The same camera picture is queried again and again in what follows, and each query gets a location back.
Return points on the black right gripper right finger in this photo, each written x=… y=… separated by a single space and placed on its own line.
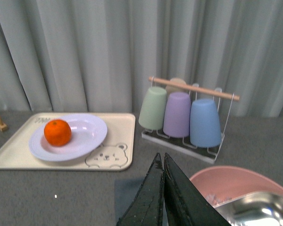
x=185 y=205

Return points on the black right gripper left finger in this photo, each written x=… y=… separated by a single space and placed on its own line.
x=146 y=208

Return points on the white ridged plate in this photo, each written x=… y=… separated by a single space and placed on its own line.
x=88 y=132

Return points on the orange fruit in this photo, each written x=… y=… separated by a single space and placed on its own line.
x=57 y=132

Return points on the clear ice cubes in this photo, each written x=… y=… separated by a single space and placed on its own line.
x=213 y=199

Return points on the grey folded cloth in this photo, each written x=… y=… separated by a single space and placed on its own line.
x=125 y=192

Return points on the pink plastic bowl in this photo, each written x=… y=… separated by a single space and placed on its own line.
x=233 y=182

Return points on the beige bear tray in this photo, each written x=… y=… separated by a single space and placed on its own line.
x=115 y=153

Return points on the blue plastic cup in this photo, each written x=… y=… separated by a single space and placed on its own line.
x=205 y=131

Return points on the steel ice scoop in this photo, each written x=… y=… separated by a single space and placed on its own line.
x=253 y=209

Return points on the purple plastic cup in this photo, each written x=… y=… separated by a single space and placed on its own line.
x=177 y=115

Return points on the green plastic cup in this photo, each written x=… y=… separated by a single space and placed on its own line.
x=153 y=108

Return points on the beige plastic cup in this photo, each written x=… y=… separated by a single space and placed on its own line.
x=171 y=89

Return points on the grey curtain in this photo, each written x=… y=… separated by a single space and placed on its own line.
x=97 y=55

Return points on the white wire cup rack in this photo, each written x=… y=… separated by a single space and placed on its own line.
x=184 y=145

